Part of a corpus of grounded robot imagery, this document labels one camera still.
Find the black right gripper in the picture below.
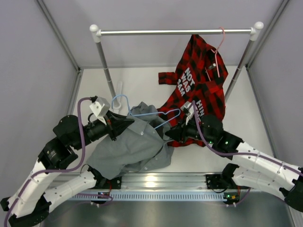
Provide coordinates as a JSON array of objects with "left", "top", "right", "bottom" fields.
[{"left": 166, "top": 114, "right": 215, "bottom": 144}]

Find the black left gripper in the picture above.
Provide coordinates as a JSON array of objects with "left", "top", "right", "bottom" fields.
[{"left": 73, "top": 110, "right": 135, "bottom": 150}]

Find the blue wire hanger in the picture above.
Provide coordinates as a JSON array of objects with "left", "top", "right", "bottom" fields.
[{"left": 111, "top": 94, "right": 181, "bottom": 129}]

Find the grey button shirt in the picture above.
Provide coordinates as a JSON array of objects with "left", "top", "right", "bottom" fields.
[{"left": 86, "top": 102, "right": 174, "bottom": 180}]

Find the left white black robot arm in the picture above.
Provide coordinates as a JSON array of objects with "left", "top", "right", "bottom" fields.
[{"left": 0, "top": 115, "right": 109, "bottom": 227}]

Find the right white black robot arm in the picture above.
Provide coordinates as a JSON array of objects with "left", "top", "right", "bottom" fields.
[{"left": 165, "top": 115, "right": 303, "bottom": 212}]

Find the red black plaid shirt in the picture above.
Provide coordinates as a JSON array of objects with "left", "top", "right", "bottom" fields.
[{"left": 156, "top": 34, "right": 228, "bottom": 148}]

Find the silver clothes rack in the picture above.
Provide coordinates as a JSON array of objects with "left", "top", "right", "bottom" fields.
[{"left": 89, "top": 21, "right": 264, "bottom": 113}]

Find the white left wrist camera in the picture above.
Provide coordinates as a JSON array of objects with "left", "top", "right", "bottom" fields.
[{"left": 89, "top": 96, "right": 110, "bottom": 124}]

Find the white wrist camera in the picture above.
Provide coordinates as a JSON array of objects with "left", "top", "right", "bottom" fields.
[
  {"left": 180, "top": 101, "right": 194, "bottom": 125},
  {"left": 89, "top": 96, "right": 110, "bottom": 124}
]

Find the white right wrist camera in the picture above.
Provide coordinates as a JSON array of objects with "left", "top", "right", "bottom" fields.
[{"left": 180, "top": 101, "right": 194, "bottom": 125}]

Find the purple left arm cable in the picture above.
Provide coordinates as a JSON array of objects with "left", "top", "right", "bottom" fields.
[{"left": 3, "top": 96, "right": 114, "bottom": 227}]

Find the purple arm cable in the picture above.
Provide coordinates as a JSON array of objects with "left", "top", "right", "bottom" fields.
[
  {"left": 3, "top": 96, "right": 114, "bottom": 227},
  {"left": 189, "top": 100, "right": 303, "bottom": 206}
]

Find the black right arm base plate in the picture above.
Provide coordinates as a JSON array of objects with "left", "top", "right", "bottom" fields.
[{"left": 205, "top": 174, "right": 238, "bottom": 190}]

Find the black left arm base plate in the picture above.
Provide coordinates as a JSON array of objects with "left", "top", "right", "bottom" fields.
[{"left": 102, "top": 176, "right": 122, "bottom": 190}]

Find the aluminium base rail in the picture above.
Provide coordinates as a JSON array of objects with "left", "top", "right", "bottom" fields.
[{"left": 53, "top": 172, "right": 296, "bottom": 192}]

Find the slotted grey cable duct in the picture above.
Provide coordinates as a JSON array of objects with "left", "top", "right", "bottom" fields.
[{"left": 73, "top": 192, "right": 228, "bottom": 203}]

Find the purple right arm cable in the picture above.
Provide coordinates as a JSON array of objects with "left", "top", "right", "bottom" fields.
[{"left": 189, "top": 100, "right": 303, "bottom": 206}]

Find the pink wire hanger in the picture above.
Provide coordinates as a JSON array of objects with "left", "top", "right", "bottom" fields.
[{"left": 205, "top": 27, "right": 225, "bottom": 79}]

